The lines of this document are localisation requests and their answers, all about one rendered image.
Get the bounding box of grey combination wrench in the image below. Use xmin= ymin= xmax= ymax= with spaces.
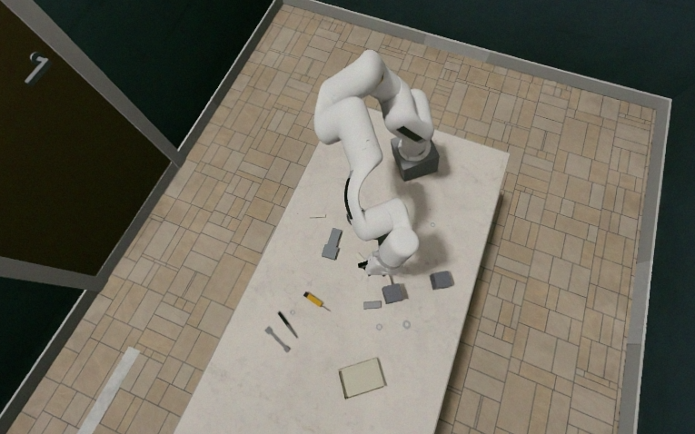
xmin=265 ymin=326 xmax=290 ymax=353

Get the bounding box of yellow screwdriver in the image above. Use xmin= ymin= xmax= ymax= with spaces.
xmin=303 ymin=292 xmax=323 ymax=307

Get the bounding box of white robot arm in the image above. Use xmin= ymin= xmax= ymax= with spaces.
xmin=313 ymin=50 xmax=434 ymax=270

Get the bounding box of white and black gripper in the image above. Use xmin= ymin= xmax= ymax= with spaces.
xmin=358 ymin=252 xmax=406 ymax=277

